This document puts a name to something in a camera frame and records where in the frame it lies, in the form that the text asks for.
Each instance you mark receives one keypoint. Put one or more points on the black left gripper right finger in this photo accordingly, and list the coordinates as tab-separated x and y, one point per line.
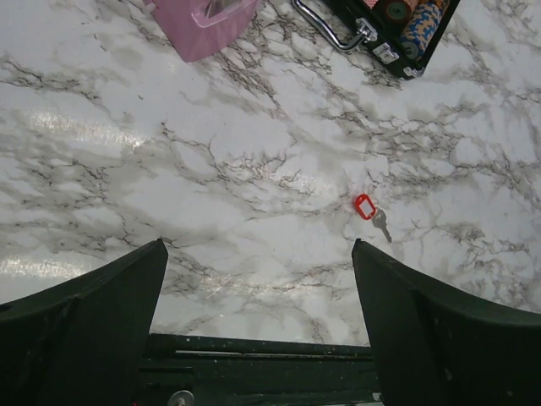
434	344

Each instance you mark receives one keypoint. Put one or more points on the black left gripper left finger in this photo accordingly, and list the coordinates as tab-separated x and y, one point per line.
80	342

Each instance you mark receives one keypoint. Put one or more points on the silver key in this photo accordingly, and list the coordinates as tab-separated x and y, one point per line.
379	220

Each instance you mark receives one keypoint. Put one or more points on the black poker chip case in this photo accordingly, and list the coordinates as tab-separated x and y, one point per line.
401	35

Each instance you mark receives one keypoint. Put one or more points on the pink plastic box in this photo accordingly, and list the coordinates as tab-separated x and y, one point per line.
199	29

